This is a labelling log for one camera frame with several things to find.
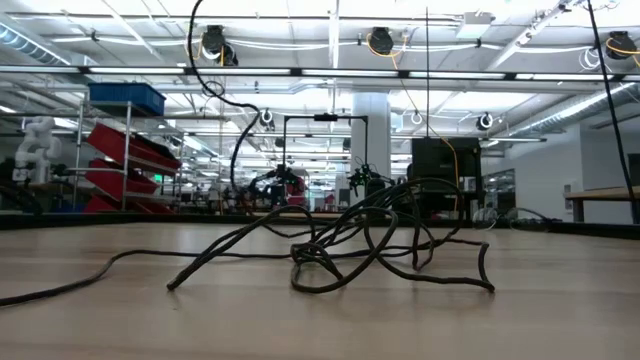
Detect thin dark cord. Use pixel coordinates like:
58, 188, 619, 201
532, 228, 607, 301
0, 0, 496, 309

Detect black office chair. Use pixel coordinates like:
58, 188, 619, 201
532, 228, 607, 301
363, 178, 390, 220

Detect white building column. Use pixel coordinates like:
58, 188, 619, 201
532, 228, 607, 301
351, 92, 392, 211

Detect black cabinet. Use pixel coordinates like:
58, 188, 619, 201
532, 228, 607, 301
410, 137, 484, 211

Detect black-framed eyeglasses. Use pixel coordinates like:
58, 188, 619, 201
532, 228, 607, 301
471, 206, 564, 234

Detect metal shelf rack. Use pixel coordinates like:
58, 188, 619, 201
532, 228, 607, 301
69, 99, 186, 215

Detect red plastic storage bin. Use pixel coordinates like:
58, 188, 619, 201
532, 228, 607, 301
83, 158, 160, 201
82, 194, 176, 215
87, 122, 182, 174

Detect blue plastic storage bin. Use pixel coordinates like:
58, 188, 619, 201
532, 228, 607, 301
88, 82, 167, 117

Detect white ceiling box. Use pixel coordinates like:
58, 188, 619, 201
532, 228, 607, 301
455, 10, 496, 40

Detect wooden workbench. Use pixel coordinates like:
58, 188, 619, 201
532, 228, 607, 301
563, 185, 640, 224

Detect black machine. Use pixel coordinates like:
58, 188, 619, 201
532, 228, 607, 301
0, 158, 44, 216

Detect thin black diagonal pole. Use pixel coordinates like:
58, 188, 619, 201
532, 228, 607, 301
585, 0, 640, 224

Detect distant black rig frame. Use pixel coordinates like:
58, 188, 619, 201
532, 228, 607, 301
282, 113, 370, 211

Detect black hanging cable loop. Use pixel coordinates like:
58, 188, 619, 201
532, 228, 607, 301
201, 79, 226, 99

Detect yellow hanging cable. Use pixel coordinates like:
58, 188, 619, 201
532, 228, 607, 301
366, 32, 461, 217

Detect black ceiling cable reel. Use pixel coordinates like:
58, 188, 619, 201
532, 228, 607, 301
201, 24, 239, 67
604, 31, 639, 61
368, 27, 395, 56

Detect black aluminium table frame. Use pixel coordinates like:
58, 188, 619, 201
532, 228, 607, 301
0, 211, 640, 241

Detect silver ceiling duct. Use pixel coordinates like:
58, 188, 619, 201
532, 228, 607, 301
0, 22, 71, 69

